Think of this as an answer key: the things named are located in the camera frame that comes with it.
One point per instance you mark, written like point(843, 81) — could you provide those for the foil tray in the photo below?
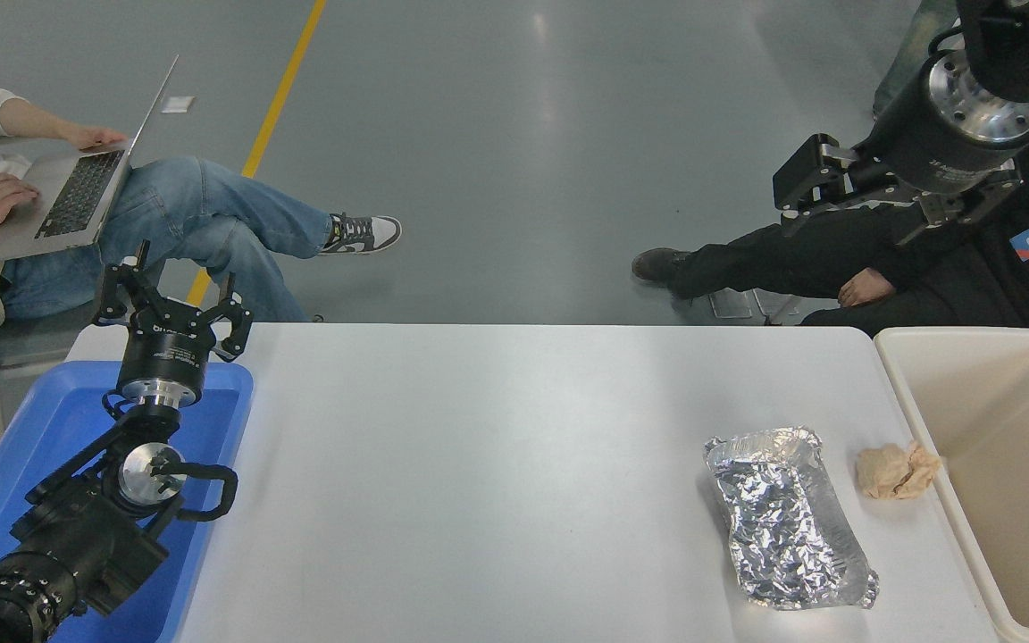
point(782, 518)

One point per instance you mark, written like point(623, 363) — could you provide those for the laptop person's left hand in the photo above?
point(96, 137)

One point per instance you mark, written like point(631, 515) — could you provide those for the silver laptop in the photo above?
point(77, 192)

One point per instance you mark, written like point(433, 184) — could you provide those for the large pale bin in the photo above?
point(1015, 500)

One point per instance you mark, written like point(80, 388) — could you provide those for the metal footrest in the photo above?
point(733, 305)

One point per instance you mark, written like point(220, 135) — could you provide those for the seated person in black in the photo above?
point(791, 259)

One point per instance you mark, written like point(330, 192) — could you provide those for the standing person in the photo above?
point(903, 71)

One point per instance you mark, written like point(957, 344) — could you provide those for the white paper scrap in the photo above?
point(177, 104)

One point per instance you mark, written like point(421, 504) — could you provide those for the seated person with laptop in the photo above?
point(193, 205)

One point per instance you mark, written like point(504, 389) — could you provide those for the blue plastic tray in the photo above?
point(41, 429)

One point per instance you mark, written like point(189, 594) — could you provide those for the crumpled tan paper ball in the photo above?
point(890, 471)

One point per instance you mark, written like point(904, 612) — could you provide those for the black-clad person's bare hand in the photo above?
point(867, 288)

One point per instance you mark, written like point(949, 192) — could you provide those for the grey chair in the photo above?
point(32, 338)

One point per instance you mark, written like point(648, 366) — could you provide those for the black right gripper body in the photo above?
point(925, 143)

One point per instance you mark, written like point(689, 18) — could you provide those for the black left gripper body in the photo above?
point(162, 353)

